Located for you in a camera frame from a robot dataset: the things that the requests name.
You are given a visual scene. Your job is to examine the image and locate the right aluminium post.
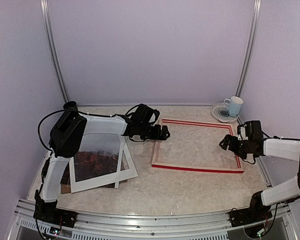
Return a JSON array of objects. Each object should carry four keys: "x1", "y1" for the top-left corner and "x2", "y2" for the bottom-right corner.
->
[{"x1": 235, "y1": 0, "x2": 262, "y2": 98}]

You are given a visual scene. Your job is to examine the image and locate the aluminium post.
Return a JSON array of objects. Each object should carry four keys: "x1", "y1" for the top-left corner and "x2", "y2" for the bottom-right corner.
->
[
  {"x1": 235, "y1": 0, "x2": 262, "y2": 98},
  {"x1": 40, "y1": 0, "x2": 70, "y2": 103}
]

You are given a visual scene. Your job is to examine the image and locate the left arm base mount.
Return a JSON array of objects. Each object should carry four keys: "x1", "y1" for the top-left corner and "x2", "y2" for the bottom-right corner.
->
[{"x1": 33, "y1": 208, "x2": 78, "y2": 228}]

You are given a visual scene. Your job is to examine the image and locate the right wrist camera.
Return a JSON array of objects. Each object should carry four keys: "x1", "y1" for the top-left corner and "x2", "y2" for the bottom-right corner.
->
[{"x1": 237, "y1": 120, "x2": 264, "y2": 141}]

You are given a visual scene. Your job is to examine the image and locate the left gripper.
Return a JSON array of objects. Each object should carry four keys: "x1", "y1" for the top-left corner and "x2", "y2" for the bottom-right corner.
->
[{"x1": 139, "y1": 122, "x2": 171, "y2": 141}]

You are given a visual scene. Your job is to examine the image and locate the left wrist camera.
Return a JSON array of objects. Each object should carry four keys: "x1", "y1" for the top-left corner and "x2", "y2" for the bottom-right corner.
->
[{"x1": 133, "y1": 103, "x2": 160, "y2": 125}]

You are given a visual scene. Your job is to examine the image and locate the white patterned plate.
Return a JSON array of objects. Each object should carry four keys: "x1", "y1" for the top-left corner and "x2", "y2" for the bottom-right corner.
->
[{"x1": 210, "y1": 103, "x2": 239, "y2": 123}]

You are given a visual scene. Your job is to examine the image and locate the black cup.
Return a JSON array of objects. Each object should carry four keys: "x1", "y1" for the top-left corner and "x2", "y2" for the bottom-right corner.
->
[{"x1": 63, "y1": 101, "x2": 78, "y2": 111}]

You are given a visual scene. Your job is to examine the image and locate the brown cardboard backing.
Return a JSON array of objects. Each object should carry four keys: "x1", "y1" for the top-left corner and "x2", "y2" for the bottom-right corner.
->
[{"x1": 60, "y1": 173, "x2": 116, "y2": 194}]

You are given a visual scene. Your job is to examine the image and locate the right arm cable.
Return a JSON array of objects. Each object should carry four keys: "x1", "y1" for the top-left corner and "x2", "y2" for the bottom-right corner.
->
[{"x1": 262, "y1": 131, "x2": 300, "y2": 142}]

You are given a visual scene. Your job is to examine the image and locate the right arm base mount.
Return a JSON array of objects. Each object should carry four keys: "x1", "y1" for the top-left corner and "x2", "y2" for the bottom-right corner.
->
[{"x1": 229, "y1": 207, "x2": 273, "y2": 228}]

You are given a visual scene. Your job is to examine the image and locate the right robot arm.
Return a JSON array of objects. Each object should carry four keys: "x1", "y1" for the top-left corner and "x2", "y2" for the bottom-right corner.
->
[{"x1": 219, "y1": 134, "x2": 300, "y2": 222}]

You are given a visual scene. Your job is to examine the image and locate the light blue mug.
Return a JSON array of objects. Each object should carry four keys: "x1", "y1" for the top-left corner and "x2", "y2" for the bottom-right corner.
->
[{"x1": 223, "y1": 96, "x2": 244, "y2": 117}]

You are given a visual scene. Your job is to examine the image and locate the autumn forest photo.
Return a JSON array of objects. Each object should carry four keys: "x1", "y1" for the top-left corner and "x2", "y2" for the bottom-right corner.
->
[{"x1": 74, "y1": 134, "x2": 126, "y2": 183}]

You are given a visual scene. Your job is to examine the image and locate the red wooden picture frame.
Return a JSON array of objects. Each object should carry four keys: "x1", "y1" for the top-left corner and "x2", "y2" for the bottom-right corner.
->
[{"x1": 151, "y1": 118, "x2": 244, "y2": 174}]

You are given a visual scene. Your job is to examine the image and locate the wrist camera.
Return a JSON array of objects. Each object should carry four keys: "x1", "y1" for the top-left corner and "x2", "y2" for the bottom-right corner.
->
[
  {"x1": 133, "y1": 103, "x2": 160, "y2": 125},
  {"x1": 237, "y1": 120, "x2": 264, "y2": 141}
]

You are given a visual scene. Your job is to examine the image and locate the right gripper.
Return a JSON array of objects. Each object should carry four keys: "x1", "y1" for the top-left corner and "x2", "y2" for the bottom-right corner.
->
[{"x1": 219, "y1": 134, "x2": 253, "y2": 160}]

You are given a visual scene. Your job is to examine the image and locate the front aluminium rail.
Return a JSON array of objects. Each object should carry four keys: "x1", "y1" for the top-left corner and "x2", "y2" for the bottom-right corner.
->
[{"x1": 6, "y1": 199, "x2": 300, "y2": 240}]

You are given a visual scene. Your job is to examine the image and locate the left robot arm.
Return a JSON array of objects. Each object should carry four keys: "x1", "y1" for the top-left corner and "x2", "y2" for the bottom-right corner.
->
[{"x1": 33, "y1": 101, "x2": 170, "y2": 227}]

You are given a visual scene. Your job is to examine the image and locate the white mat board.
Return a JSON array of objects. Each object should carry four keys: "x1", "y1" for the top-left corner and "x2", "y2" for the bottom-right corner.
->
[{"x1": 69, "y1": 134, "x2": 138, "y2": 193}]

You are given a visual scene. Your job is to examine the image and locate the left aluminium post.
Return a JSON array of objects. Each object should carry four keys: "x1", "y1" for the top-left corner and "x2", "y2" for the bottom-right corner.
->
[{"x1": 40, "y1": 0, "x2": 70, "y2": 103}]

